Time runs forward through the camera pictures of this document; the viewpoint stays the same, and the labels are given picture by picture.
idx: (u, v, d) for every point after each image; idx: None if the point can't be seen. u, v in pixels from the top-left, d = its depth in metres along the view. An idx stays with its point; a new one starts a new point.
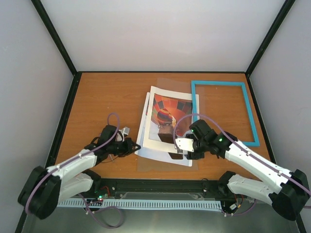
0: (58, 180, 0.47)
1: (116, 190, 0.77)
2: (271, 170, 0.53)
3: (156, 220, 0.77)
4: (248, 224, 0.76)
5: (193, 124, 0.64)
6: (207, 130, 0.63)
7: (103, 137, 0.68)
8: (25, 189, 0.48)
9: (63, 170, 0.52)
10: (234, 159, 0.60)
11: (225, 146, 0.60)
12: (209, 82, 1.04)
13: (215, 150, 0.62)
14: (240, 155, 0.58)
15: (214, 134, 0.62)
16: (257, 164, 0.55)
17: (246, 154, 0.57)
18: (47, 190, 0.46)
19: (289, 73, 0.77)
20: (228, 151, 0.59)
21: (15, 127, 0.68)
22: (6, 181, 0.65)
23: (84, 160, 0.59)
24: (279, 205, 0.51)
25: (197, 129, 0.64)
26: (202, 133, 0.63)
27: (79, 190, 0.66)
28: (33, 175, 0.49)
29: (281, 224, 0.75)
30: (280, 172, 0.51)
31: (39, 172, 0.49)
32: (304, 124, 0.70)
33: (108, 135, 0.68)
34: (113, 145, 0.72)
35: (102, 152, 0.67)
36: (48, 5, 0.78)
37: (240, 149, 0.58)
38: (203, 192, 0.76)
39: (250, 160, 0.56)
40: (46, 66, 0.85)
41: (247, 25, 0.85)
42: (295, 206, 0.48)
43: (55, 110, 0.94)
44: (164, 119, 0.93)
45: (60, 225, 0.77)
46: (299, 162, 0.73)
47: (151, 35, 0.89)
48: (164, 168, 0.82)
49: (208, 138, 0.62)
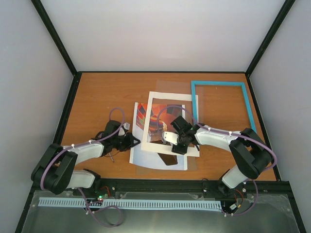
0: (75, 154, 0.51)
1: (116, 190, 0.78)
2: (224, 134, 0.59)
3: (156, 220, 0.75)
4: (249, 224, 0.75)
5: (173, 120, 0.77)
6: (184, 124, 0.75)
7: (108, 130, 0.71)
8: (42, 163, 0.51)
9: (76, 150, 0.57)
10: (204, 141, 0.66)
11: (194, 131, 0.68)
12: (209, 82, 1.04)
13: (190, 139, 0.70)
14: (203, 133, 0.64)
15: (188, 126, 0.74)
16: (215, 136, 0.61)
17: (208, 131, 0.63)
18: (64, 163, 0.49)
19: (289, 72, 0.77)
20: (195, 133, 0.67)
21: (14, 126, 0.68)
22: (5, 179, 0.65)
23: (94, 146, 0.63)
24: (239, 164, 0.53)
25: (175, 124, 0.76)
26: (180, 127, 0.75)
27: (81, 185, 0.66)
28: (50, 151, 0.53)
29: (282, 225, 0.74)
30: (230, 133, 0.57)
31: (56, 148, 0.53)
32: (304, 123, 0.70)
33: (112, 128, 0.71)
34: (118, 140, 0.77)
35: (107, 145, 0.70)
36: (49, 5, 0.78)
37: (203, 128, 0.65)
38: (204, 192, 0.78)
39: (211, 135, 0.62)
40: (46, 65, 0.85)
41: (247, 24, 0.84)
42: (248, 159, 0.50)
43: (55, 110, 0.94)
44: (154, 126, 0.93)
45: (58, 225, 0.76)
46: (299, 161, 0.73)
47: (151, 34, 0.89)
48: (163, 169, 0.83)
49: (183, 129, 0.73)
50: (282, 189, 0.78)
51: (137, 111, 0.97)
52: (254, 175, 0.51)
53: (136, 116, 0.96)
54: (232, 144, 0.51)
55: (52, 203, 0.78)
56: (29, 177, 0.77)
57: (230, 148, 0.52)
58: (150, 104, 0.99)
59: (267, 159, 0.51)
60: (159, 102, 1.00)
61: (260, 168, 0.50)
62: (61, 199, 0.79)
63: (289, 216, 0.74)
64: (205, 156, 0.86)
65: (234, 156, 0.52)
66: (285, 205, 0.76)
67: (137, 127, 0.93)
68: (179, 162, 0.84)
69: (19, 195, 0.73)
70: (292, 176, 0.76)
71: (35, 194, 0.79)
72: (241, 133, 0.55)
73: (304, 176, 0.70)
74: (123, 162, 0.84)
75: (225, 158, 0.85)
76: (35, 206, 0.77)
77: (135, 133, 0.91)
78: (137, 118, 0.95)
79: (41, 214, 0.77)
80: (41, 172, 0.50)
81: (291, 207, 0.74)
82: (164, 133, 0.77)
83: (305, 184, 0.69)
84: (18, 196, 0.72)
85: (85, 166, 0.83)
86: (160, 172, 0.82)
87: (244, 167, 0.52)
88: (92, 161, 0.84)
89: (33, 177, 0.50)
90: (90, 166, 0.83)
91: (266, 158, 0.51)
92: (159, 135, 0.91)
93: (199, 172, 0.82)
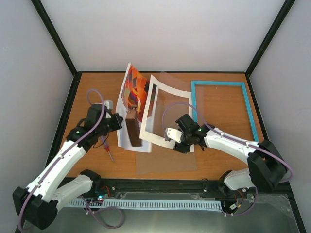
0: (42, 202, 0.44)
1: (116, 190, 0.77)
2: (240, 143, 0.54)
3: (155, 221, 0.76)
4: (249, 223, 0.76)
5: (179, 118, 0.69)
6: (190, 123, 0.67)
7: (90, 118, 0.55)
8: (17, 208, 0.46)
9: (45, 184, 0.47)
10: (214, 146, 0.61)
11: (204, 133, 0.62)
12: (209, 82, 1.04)
13: (197, 140, 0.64)
14: (214, 138, 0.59)
15: (197, 126, 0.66)
16: (229, 143, 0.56)
17: (220, 136, 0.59)
18: (35, 213, 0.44)
19: (289, 72, 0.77)
20: (205, 136, 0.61)
21: (14, 127, 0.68)
22: (7, 180, 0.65)
23: (67, 159, 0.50)
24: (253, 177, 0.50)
25: (181, 123, 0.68)
26: (186, 126, 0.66)
27: (81, 189, 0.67)
28: (16, 198, 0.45)
29: (281, 224, 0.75)
30: (247, 143, 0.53)
31: (21, 195, 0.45)
32: (304, 123, 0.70)
33: (95, 114, 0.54)
34: (104, 125, 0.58)
35: (91, 137, 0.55)
36: (49, 5, 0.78)
37: (215, 133, 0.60)
38: (203, 192, 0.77)
39: (224, 141, 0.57)
40: (46, 66, 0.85)
41: (247, 24, 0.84)
42: (266, 174, 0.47)
43: (55, 110, 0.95)
44: (131, 101, 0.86)
45: (59, 225, 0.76)
46: (299, 162, 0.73)
47: (151, 34, 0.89)
48: (163, 169, 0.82)
49: (191, 129, 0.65)
50: (282, 189, 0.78)
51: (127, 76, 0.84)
52: (269, 190, 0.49)
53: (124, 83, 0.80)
54: (250, 158, 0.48)
55: None
56: (29, 178, 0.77)
57: (248, 161, 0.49)
58: None
59: (281, 172, 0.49)
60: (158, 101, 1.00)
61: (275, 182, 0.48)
62: None
63: (288, 216, 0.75)
64: (204, 156, 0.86)
65: (250, 169, 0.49)
66: (285, 205, 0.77)
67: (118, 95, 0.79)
68: (143, 144, 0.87)
69: None
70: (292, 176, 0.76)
71: None
72: (258, 145, 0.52)
73: (304, 176, 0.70)
74: (123, 163, 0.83)
75: (225, 158, 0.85)
76: None
77: None
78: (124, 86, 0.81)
79: None
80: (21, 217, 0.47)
81: (291, 207, 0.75)
82: (168, 128, 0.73)
83: (305, 184, 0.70)
84: None
85: (85, 166, 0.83)
86: (160, 173, 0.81)
87: (257, 181, 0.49)
88: (91, 161, 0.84)
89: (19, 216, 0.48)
90: (90, 166, 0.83)
91: (281, 172, 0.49)
92: (134, 112, 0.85)
93: (199, 172, 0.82)
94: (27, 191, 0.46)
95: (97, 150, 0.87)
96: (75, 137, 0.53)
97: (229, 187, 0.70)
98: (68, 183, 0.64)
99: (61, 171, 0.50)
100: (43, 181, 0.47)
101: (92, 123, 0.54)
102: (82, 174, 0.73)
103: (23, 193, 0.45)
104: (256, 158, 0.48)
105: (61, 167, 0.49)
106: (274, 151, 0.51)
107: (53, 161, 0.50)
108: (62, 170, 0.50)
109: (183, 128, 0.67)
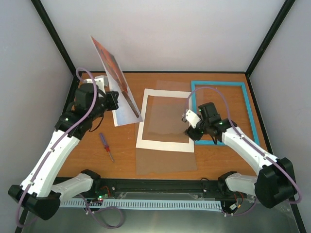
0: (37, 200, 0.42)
1: (116, 190, 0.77)
2: (258, 152, 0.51)
3: (156, 221, 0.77)
4: (249, 223, 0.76)
5: (203, 104, 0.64)
6: (213, 113, 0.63)
7: (80, 101, 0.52)
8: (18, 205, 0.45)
9: (39, 181, 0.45)
10: (229, 143, 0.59)
11: (224, 128, 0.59)
12: (209, 82, 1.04)
13: (214, 132, 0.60)
14: (233, 137, 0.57)
15: (218, 119, 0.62)
16: (247, 149, 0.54)
17: (239, 137, 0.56)
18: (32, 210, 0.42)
19: (289, 72, 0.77)
20: (224, 132, 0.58)
21: (14, 126, 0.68)
22: (6, 181, 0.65)
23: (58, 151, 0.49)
24: (259, 188, 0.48)
25: (204, 109, 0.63)
26: (208, 116, 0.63)
27: (81, 188, 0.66)
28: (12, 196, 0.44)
29: (281, 225, 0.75)
30: (266, 156, 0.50)
31: (17, 192, 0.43)
32: (304, 123, 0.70)
33: (84, 97, 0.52)
34: (97, 108, 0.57)
35: (84, 124, 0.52)
36: (48, 5, 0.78)
37: (235, 132, 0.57)
38: (203, 192, 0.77)
39: (242, 143, 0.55)
40: (46, 66, 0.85)
41: (247, 24, 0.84)
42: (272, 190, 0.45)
43: (55, 110, 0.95)
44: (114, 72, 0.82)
45: (59, 225, 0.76)
46: (299, 161, 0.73)
47: (151, 34, 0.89)
48: (163, 169, 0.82)
49: (213, 119, 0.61)
50: None
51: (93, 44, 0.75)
52: (270, 205, 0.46)
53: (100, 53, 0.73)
54: (262, 171, 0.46)
55: None
56: None
57: (259, 172, 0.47)
58: (151, 104, 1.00)
59: (291, 193, 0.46)
60: (158, 101, 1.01)
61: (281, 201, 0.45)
62: None
63: (289, 216, 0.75)
64: (205, 156, 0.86)
65: (259, 179, 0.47)
66: (285, 205, 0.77)
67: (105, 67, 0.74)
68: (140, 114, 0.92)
69: None
70: None
71: None
72: (276, 161, 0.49)
73: (303, 176, 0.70)
74: (123, 162, 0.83)
75: (225, 158, 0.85)
76: None
77: (132, 133, 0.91)
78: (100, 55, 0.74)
79: None
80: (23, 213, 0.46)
81: (291, 207, 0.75)
82: (188, 109, 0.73)
83: (304, 184, 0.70)
84: None
85: (85, 166, 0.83)
86: (160, 174, 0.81)
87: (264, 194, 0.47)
88: (91, 161, 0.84)
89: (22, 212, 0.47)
90: (89, 166, 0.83)
91: (291, 192, 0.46)
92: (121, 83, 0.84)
93: (199, 172, 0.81)
94: (22, 189, 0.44)
95: (96, 150, 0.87)
96: (67, 125, 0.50)
97: (228, 186, 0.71)
98: (68, 181, 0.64)
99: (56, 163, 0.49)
100: (36, 178, 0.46)
101: (82, 106, 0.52)
102: (83, 174, 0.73)
103: (18, 191, 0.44)
104: (269, 172, 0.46)
105: (54, 161, 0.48)
106: (291, 171, 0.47)
107: (43, 155, 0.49)
108: (56, 162, 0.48)
109: (205, 118, 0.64)
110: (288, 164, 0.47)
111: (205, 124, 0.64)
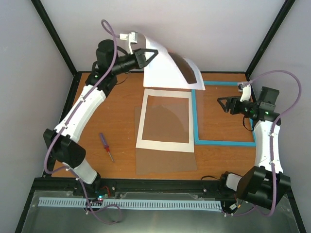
0: (71, 141, 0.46)
1: (116, 190, 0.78)
2: (268, 155, 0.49)
3: (155, 220, 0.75)
4: (249, 223, 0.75)
5: (267, 87, 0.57)
6: (269, 101, 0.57)
7: (101, 60, 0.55)
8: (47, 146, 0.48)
9: (71, 125, 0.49)
10: (256, 132, 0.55)
11: (263, 118, 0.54)
12: (209, 82, 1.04)
13: (253, 115, 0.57)
14: (264, 130, 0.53)
15: (270, 109, 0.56)
16: (264, 146, 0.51)
17: (269, 133, 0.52)
18: (64, 151, 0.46)
19: (289, 71, 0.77)
20: (261, 121, 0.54)
21: (14, 126, 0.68)
22: (6, 180, 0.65)
23: (89, 103, 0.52)
24: (245, 177, 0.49)
25: (265, 91, 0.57)
26: (264, 100, 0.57)
27: (86, 177, 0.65)
28: (45, 138, 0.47)
29: (282, 225, 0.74)
30: (273, 161, 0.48)
31: (50, 135, 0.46)
32: (305, 122, 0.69)
33: (105, 57, 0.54)
34: (120, 64, 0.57)
35: (109, 80, 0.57)
36: (49, 6, 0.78)
37: (272, 128, 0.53)
38: (203, 192, 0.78)
39: (266, 140, 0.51)
40: (46, 65, 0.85)
41: (247, 24, 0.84)
42: (251, 188, 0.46)
43: (55, 109, 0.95)
44: None
45: (58, 225, 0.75)
46: (299, 161, 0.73)
47: (151, 34, 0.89)
48: (163, 170, 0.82)
49: (265, 106, 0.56)
50: None
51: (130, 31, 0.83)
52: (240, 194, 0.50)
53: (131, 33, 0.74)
54: (254, 170, 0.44)
55: (52, 203, 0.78)
56: (28, 177, 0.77)
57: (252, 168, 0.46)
58: (152, 104, 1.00)
59: (266, 203, 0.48)
60: (158, 101, 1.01)
61: (248, 198, 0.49)
62: (60, 199, 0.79)
63: (289, 216, 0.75)
64: (205, 156, 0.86)
65: (249, 173, 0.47)
66: (285, 205, 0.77)
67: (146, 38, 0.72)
68: (198, 81, 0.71)
69: (19, 195, 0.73)
70: (293, 176, 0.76)
71: (35, 194, 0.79)
72: (278, 174, 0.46)
73: (304, 176, 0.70)
74: (124, 162, 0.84)
75: (225, 158, 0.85)
76: (35, 206, 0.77)
77: (132, 132, 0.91)
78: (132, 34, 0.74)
79: (41, 214, 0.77)
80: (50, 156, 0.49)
81: (291, 207, 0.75)
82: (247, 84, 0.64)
83: (305, 183, 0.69)
84: (18, 197, 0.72)
85: None
86: (160, 173, 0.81)
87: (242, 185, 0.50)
88: (92, 160, 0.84)
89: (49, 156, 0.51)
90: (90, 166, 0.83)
91: (266, 201, 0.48)
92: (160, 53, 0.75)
93: (199, 172, 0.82)
94: (55, 132, 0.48)
95: (97, 150, 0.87)
96: (93, 82, 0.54)
97: (226, 182, 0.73)
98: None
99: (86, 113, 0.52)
100: (69, 123, 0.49)
101: (105, 65, 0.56)
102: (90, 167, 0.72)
103: (52, 134, 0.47)
104: (261, 178, 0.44)
105: (85, 110, 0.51)
106: (283, 189, 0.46)
107: (76, 104, 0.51)
108: (86, 113, 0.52)
109: (258, 100, 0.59)
110: (285, 184, 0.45)
111: (253, 105, 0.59)
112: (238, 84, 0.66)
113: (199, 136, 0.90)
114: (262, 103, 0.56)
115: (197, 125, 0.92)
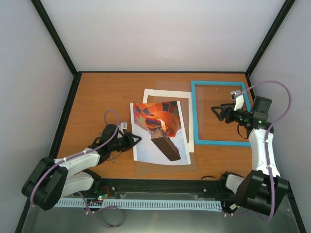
0: (65, 171, 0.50)
1: (116, 190, 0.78)
2: (265, 159, 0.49)
3: (155, 221, 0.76)
4: (249, 223, 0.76)
5: (259, 97, 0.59)
6: (262, 110, 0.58)
7: (104, 137, 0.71)
8: (31, 178, 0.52)
9: (70, 163, 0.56)
10: (251, 141, 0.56)
11: (257, 126, 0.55)
12: (209, 82, 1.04)
13: (248, 124, 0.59)
14: (258, 138, 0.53)
15: (265, 119, 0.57)
16: (258, 154, 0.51)
17: (264, 140, 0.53)
18: (54, 180, 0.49)
19: (289, 72, 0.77)
20: (254, 129, 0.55)
21: (14, 126, 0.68)
22: (6, 180, 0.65)
23: (88, 157, 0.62)
24: (243, 184, 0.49)
25: (257, 102, 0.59)
26: (258, 111, 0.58)
27: (81, 187, 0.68)
28: (41, 165, 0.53)
29: (281, 225, 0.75)
30: (269, 165, 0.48)
31: (46, 163, 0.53)
32: (304, 123, 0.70)
33: (108, 135, 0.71)
34: (116, 142, 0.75)
35: (104, 152, 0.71)
36: (49, 6, 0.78)
37: (266, 134, 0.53)
38: (203, 191, 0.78)
39: (261, 146, 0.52)
40: (46, 65, 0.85)
41: (247, 24, 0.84)
42: (250, 193, 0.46)
43: (55, 110, 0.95)
44: (152, 124, 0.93)
45: (58, 225, 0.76)
46: (300, 161, 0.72)
47: (151, 35, 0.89)
48: (163, 170, 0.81)
49: (259, 116, 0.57)
50: None
51: (133, 108, 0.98)
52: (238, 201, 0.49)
53: (134, 114, 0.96)
54: (252, 174, 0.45)
55: None
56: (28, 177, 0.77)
57: (250, 174, 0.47)
58: (145, 109, 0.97)
59: (265, 209, 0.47)
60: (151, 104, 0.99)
61: (248, 205, 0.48)
62: (60, 199, 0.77)
63: (289, 216, 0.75)
64: (205, 156, 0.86)
65: (247, 178, 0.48)
66: (285, 205, 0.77)
67: (136, 125, 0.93)
68: (181, 157, 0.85)
69: (20, 195, 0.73)
70: (293, 176, 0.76)
71: None
72: (275, 177, 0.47)
73: (303, 176, 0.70)
74: (124, 162, 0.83)
75: (225, 158, 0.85)
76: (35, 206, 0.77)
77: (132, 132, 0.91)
78: (134, 116, 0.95)
79: (41, 214, 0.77)
80: (31, 187, 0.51)
81: (291, 207, 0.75)
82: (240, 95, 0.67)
83: (304, 184, 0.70)
84: (18, 197, 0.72)
85: None
86: (160, 174, 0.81)
87: (240, 191, 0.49)
88: None
89: (24, 191, 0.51)
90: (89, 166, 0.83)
91: (265, 208, 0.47)
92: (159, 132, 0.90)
93: (199, 172, 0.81)
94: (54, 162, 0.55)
95: None
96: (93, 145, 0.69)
97: (227, 181, 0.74)
98: (71, 177, 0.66)
99: (80, 163, 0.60)
100: (69, 160, 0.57)
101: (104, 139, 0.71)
102: (85, 174, 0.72)
103: (48, 163, 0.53)
104: (259, 183, 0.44)
105: (81, 159, 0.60)
106: (281, 192, 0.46)
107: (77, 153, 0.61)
108: (80, 163, 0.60)
109: (252, 109, 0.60)
110: (283, 187, 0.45)
111: (247, 114, 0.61)
112: (232, 94, 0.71)
113: (199, 136, 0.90)
114: (255, 112, 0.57)
115: (197, 125, 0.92)
